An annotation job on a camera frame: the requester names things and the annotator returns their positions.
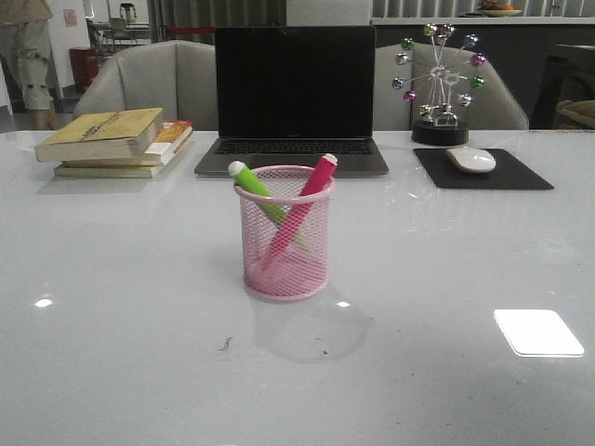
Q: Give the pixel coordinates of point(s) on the yellow top book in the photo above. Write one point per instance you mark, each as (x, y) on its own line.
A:
(103, 135)

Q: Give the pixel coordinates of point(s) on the green marker pen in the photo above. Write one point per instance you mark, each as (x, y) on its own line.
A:
(248, 181)

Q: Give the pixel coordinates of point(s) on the grey right armchair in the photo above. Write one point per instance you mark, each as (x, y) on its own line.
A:
(480, 99)

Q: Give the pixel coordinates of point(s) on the fruit bowl on counter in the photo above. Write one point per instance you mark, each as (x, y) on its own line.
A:
(496, 9)

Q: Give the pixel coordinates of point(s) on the grey left armchair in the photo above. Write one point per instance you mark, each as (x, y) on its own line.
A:
(178, 76)

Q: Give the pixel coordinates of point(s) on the red trash bin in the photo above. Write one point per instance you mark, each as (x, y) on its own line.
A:
(85, 66)

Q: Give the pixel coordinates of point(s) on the person in beige clothes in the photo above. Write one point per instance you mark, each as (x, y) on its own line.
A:
(25, 45)

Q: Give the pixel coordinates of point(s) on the grey armchair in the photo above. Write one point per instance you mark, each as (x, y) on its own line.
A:
(480, 99)
(178, 76)

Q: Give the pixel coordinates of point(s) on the ferris wheel kinetic desk toy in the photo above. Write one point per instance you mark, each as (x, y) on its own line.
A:
(436, 88)

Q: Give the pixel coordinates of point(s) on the orange white middle book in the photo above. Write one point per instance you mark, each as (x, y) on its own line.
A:
(173, 136)

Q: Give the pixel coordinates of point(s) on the black mouse pad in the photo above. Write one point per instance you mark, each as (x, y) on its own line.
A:
(509, 173)

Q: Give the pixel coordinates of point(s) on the white computer mouse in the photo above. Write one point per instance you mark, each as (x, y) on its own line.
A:
(471, 160)

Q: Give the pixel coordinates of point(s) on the grey open laptop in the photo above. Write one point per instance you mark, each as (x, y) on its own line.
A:
(289, 94)

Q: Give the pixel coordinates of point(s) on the pale bottom book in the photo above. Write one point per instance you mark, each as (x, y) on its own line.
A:
(113, 171)

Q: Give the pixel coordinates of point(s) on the pink red marker pen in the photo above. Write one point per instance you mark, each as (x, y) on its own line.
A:
(320, 175)

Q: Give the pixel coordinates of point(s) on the pink mesh pen holder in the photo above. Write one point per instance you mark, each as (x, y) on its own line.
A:
(301, 270)

